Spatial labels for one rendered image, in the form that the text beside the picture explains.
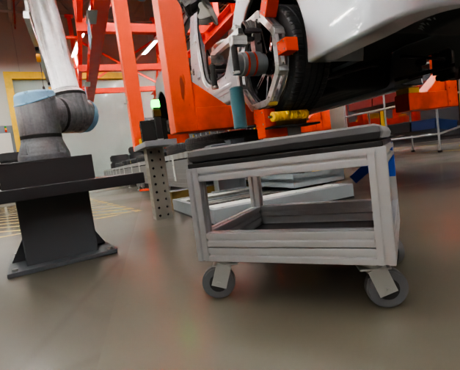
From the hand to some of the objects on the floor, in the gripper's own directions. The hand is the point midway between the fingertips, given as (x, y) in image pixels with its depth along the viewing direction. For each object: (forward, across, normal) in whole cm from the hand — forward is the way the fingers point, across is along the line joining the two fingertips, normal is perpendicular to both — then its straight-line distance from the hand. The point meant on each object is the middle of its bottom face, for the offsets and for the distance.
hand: (217, 20), depth 123 cm
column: (+34, -95, -71) cm, 123 cm away
